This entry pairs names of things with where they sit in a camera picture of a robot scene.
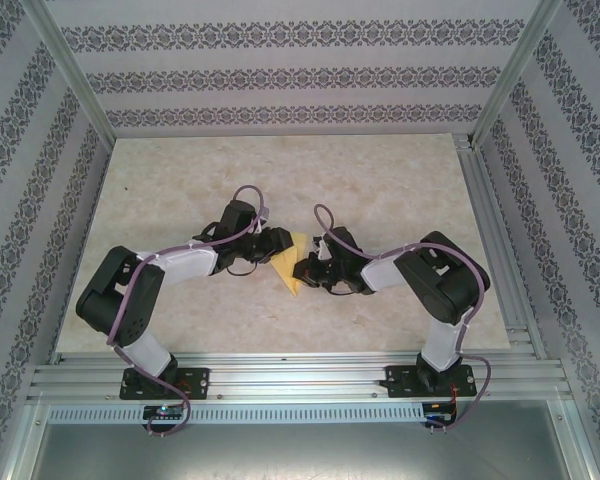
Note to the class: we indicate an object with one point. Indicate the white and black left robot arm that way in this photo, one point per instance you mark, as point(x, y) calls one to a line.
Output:
point(190, 262)

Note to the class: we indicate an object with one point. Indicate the small controller circuit board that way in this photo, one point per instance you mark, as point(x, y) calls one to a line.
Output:
point(437, 407)
point(165, 411)

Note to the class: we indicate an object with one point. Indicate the yellow paper sheet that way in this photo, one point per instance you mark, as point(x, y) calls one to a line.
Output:
point(287, 274)

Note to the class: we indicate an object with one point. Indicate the long aluminium mounting rail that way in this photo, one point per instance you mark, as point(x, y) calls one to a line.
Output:
point(300, 372)

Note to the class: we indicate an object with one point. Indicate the aluminium side frame rail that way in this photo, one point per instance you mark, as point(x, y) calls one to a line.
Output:
point(500, 225)

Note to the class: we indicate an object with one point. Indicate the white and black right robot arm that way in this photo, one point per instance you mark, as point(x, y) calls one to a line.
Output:
point(385, 272)

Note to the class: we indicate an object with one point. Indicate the aluminium frame post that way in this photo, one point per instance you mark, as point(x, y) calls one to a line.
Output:
point(70, 70)
point(517, 70)
point(580, 440)
point(22, 440)

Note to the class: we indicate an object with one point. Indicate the grey sheet metal panel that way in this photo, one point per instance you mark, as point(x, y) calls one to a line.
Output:
point(300, 452)

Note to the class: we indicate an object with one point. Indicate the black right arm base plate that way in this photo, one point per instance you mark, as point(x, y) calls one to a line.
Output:
point(397, 382)

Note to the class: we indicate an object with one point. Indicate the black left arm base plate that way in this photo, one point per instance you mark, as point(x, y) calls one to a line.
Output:
point(200, 375)

